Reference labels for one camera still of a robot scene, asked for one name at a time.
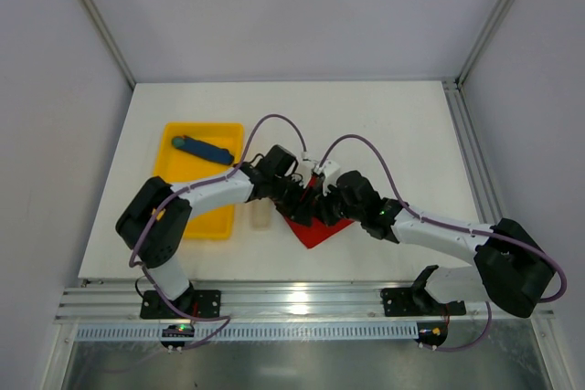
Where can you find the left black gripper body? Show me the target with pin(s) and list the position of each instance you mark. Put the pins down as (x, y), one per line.
(294, 206)

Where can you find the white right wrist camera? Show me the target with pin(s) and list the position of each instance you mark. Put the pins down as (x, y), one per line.
(326, 175)

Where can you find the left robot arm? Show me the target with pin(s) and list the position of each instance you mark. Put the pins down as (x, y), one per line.
(153, 224)

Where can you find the right controller board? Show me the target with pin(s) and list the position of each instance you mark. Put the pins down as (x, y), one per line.
(432, 333)

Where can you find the aluminium frame post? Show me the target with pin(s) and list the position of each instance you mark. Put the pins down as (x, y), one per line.
(491, 25)
(105, 34)

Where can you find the right aluminium frame post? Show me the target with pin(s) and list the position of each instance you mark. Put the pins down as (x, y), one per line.
(491, 25)

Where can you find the aluminium front rail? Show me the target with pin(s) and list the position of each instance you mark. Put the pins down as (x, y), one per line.
(113, 300)

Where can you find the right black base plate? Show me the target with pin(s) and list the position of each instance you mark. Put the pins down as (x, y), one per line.
(408, 302)

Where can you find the blue pouch in tray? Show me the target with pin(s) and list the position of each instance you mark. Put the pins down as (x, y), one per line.
(208, 151)

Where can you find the controller board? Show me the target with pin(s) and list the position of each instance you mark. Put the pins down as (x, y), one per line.
(432, 333)
(177, 336)

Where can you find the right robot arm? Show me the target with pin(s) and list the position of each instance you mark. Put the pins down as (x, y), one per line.
(504, 259)

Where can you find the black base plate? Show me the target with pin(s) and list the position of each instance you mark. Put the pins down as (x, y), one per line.
(202, 304)
(408, 302)

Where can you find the left controller board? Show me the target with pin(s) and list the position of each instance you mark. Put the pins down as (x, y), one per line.
(177, 336)

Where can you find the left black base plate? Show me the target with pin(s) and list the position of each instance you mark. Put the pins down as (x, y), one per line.
(202, 304)

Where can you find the left aluminium frame post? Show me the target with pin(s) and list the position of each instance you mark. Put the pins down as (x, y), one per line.
(105, 34)

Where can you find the slotted cable duct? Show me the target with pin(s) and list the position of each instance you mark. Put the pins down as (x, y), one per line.
(238, 331)

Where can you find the right aluminium side rail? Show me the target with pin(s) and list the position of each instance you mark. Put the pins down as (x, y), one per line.
(481, 183)

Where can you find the yellow plastic tray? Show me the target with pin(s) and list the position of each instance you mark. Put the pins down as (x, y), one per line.
(175, 167)

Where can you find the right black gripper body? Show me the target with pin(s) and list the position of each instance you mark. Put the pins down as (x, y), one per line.
(327, 209)

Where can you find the red paper napkin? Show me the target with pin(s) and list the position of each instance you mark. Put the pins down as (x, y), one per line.
(315, 234)

